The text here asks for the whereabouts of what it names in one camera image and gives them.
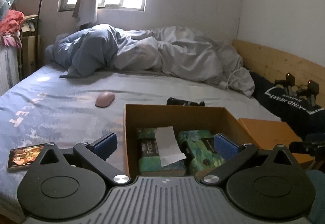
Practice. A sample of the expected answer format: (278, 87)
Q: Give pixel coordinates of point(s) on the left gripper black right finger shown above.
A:
(236, 156)

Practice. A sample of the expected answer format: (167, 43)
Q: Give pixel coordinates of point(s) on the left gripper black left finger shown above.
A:
(95, 154)

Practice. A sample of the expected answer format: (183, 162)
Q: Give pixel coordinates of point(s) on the orange box lid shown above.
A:
(268, 134)

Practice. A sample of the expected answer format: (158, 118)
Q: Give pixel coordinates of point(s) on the white card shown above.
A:
(169, 151)

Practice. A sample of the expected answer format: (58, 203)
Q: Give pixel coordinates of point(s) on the smartphone with lit screen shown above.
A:
(22, 158)

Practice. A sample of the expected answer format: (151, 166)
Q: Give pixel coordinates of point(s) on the open orange cardboard box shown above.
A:
(181, 118)

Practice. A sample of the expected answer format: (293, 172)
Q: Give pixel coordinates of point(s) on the green face tissue pack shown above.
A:
(149, 160)

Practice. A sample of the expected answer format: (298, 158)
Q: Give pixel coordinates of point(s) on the printed grey bed sheet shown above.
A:
(45, 107)

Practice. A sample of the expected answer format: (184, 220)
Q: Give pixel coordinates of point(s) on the black printed t-shirt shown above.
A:
(305, 120)

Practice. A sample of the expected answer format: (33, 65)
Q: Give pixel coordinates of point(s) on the black electric shaver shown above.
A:
(179, 102)

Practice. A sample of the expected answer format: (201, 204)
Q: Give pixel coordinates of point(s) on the wooden headboard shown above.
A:
(274, 64)

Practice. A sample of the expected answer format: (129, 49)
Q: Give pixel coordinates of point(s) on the black tripod devices red lights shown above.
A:
(307, 92)

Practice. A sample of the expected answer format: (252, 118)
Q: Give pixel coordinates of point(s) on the blue grey pillow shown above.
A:
(84, 52)

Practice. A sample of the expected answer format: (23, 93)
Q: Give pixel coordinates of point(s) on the crumpled white grey duvet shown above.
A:
(184, 53)

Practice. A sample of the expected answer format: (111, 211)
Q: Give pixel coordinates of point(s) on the white radiator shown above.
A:
(9, 71)

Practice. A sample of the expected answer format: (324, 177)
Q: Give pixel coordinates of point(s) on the pile of red clothes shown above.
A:
(11, 21)

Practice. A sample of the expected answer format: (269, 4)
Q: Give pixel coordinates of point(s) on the white charger with cable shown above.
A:
(231, 79)

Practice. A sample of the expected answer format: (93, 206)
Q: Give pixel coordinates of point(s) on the cardboard boxes by wall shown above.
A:
(27, 59)

